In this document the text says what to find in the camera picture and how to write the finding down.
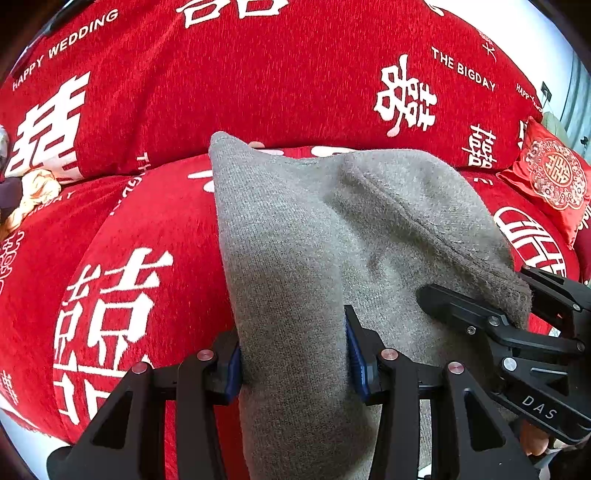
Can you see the orange cloth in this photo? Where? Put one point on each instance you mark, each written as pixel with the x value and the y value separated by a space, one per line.
pixel 37 189

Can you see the grey knitted garment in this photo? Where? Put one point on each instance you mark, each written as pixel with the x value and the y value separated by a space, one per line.
pixel 300 230

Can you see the red printed sofa cover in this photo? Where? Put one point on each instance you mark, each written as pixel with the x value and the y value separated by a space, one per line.
pixel 231 83

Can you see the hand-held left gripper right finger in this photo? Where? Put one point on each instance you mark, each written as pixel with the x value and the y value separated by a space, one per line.
pixel 356 360

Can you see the dark wall socket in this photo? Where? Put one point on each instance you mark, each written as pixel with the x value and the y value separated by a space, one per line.
pixel 547 90

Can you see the dark purple cloth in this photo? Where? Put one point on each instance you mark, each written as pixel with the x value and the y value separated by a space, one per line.
pixel 9 198

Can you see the person's right hand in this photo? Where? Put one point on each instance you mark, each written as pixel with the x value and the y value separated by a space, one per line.
pixel 535 441

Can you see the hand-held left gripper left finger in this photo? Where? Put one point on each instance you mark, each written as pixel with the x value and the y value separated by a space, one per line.
pixel 234 369

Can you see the red embroidered cushion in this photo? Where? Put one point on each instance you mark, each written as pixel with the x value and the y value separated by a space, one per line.
pixel 554 175

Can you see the light blue floral garment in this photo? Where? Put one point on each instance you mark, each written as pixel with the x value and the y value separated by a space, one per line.
pixel 2 147

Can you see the grey curtain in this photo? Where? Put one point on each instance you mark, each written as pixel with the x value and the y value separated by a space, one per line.
pixel 581 101

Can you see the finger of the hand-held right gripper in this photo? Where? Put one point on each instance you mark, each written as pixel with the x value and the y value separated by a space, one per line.
pixel 563 300
pixel 461 311

